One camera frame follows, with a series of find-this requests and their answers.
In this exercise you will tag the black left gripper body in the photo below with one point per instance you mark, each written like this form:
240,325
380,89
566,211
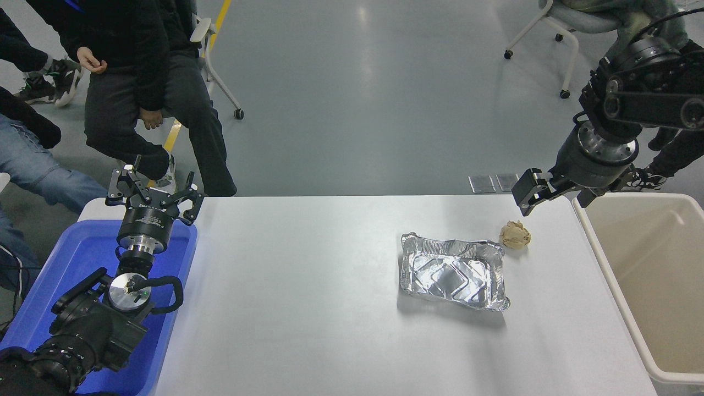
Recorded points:
146,220

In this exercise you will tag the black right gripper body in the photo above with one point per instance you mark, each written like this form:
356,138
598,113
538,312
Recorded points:
583,170

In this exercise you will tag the silver foil tray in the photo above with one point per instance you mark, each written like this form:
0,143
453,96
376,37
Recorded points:
451,272

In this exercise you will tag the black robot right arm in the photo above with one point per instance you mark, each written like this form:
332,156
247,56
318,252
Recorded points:
649,104

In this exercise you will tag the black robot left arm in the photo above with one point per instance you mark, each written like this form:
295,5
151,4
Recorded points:
88,330

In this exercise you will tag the metal floor plate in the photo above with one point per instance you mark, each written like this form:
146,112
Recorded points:
509,182
482,183

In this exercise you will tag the person's hand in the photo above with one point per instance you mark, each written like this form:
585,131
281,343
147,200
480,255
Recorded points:
151,117
91,60

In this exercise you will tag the crumpled tan paper ball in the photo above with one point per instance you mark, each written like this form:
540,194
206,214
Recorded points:
515,235

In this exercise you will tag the blue plastic tray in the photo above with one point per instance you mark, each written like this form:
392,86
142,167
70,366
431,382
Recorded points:
71,247

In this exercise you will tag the person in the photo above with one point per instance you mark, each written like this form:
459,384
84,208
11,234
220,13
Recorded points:
679,151
126,55
632,16
33,165
49,82

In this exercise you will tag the large pale bin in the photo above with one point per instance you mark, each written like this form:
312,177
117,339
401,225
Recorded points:
649,264

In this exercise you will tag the white grey wheeled chair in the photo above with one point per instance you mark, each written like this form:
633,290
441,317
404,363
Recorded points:
583,22
220,85

